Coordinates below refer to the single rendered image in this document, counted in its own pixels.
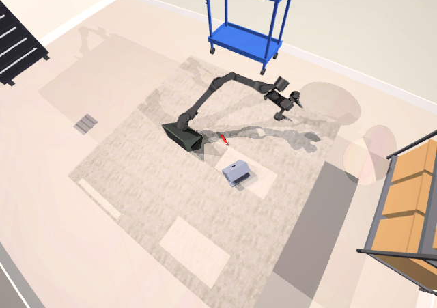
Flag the grey sloped panel with hole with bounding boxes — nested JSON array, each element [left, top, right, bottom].
[[221, 160, 251, 187]]

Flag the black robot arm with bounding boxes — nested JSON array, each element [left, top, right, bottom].
[[174, 72, 295, 132]]

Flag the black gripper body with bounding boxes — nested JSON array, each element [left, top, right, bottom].
[[273, 91, 300, 121]]

